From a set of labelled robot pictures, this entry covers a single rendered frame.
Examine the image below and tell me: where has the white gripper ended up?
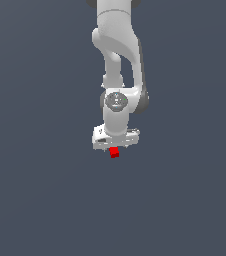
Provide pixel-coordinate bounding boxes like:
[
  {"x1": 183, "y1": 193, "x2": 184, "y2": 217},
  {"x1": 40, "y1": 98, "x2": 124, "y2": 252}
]
[{"x1": 91, "y1": 124, "x2": 141, "y2": 150}]

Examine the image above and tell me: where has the red cube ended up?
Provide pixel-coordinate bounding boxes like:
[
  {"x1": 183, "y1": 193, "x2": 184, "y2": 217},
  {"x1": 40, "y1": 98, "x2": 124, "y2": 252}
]
[{"x1": 108, "y1": 146, "x2": 121, "y2": 159}]

